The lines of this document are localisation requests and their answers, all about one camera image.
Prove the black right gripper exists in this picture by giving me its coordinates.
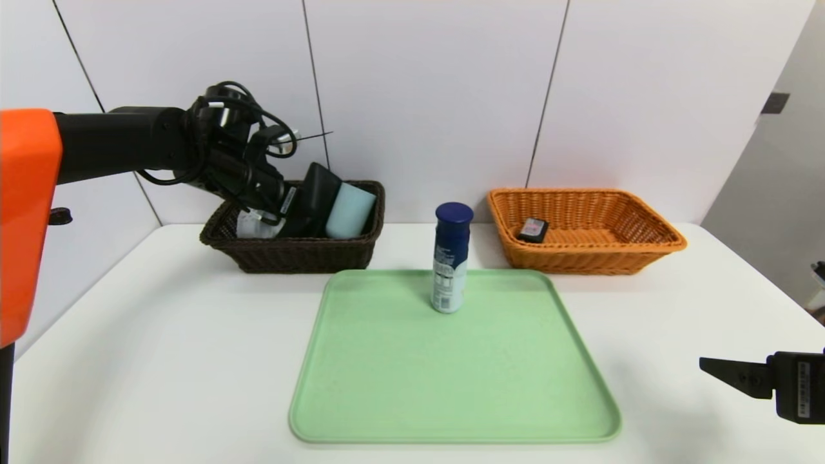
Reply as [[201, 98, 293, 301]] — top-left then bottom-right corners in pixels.
[[699, 351, 825, 425]]

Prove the small black red tin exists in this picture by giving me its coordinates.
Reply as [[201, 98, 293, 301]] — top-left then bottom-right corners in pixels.
[[516, 217, 550, 244]]

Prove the blue capped spray can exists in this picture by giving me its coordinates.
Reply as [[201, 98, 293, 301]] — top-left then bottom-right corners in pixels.
[[431, 202, 474, 314]]

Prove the blue-grey plastic cup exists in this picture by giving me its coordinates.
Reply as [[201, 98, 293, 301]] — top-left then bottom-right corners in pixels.
[[324, 182, 377, 240]]

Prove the black glasses case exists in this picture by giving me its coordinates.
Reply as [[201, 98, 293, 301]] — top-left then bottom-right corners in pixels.
[[278, 162, 343, 238]]

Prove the white plastic round container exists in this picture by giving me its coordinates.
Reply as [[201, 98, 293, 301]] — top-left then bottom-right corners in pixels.
[[237, 209, 286, 239]]

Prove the orange wicker basket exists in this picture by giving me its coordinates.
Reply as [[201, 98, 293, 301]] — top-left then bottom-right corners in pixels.
[[487, 188, 687, 276]]

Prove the dark brown wicker basket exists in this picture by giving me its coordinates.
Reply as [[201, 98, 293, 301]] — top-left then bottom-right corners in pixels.
[[200, 180, 386, 274]]

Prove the light green plastic tray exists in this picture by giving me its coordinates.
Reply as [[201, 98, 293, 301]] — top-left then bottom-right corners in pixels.
[[289, 269, 623, 444]]

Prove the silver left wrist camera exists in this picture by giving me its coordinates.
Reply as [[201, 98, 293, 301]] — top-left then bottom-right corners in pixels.
[[266, 128, 300, 157]]

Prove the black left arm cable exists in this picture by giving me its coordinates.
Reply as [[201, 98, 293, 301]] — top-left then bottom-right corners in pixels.
[[139, 81, 298, 188]]

